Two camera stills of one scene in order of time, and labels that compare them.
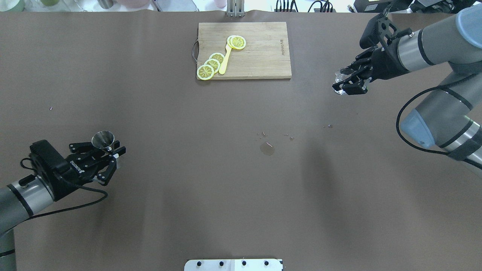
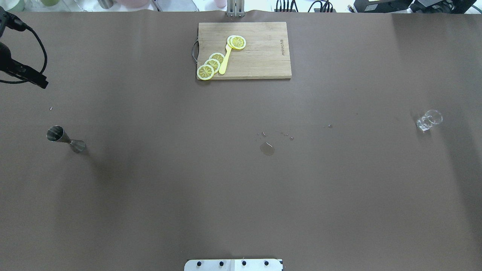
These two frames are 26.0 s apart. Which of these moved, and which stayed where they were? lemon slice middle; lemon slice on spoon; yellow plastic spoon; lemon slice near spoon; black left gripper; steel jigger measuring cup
Moved: black left gripper; steel jigger measuring cup
Stayed: lemon slice middle; lemon slice near spoon; yellow plastic spoon; lemon slice on spoon
